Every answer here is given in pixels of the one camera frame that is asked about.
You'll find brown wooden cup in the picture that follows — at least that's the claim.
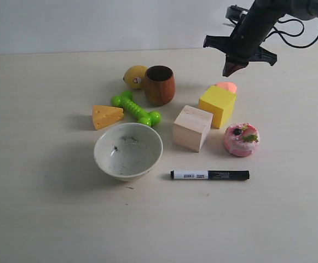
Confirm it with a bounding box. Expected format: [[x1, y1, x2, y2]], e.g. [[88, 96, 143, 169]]
[[143, 65, 176, 106]]

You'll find yellow foam cube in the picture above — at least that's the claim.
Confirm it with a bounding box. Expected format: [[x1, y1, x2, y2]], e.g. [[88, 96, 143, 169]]
[[198, 85, 236, 129]]

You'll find black and white marker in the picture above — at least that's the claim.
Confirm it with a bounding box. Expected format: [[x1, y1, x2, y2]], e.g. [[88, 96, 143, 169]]
[[170, 170, 250, 181]]

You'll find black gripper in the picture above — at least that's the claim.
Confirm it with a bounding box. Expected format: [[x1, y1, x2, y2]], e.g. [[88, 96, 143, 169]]
[[203, 29, 277, 77]]

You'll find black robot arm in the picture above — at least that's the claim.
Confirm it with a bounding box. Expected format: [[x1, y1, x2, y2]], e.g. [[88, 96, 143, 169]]
[[203, 1, 318, 77]]

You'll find small pink orange object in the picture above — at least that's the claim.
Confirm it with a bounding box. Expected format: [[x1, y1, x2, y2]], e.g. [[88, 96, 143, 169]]
[[216, 82, 237, 94]]

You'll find yellow toy cheese wedge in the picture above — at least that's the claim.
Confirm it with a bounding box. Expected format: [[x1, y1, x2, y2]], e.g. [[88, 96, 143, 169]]
[[92, 105, 124, 130]]

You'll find pink toy cake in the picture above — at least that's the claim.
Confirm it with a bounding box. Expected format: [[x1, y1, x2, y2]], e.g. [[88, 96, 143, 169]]
[[223, 123, 260, 157]]

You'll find light wooden cube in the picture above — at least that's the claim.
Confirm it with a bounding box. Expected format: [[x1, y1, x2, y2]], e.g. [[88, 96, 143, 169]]
[[172, 105, 213, 152]]

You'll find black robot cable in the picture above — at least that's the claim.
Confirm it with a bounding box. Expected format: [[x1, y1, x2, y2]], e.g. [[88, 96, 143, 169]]
[[268, 0, 318, 49]]

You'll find yellow lemon with sticker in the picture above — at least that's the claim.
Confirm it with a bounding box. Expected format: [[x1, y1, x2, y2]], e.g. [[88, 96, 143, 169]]
[[123, 65, 147, 89]]

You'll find green bone-shaped toy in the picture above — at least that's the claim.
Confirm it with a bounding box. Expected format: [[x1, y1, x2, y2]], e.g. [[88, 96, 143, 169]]
[[111, 90, 161, 127]]

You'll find white ceramic bowl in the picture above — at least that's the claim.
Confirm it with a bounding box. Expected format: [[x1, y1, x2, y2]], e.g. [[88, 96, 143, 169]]
[[94, 123, 163, 182]]

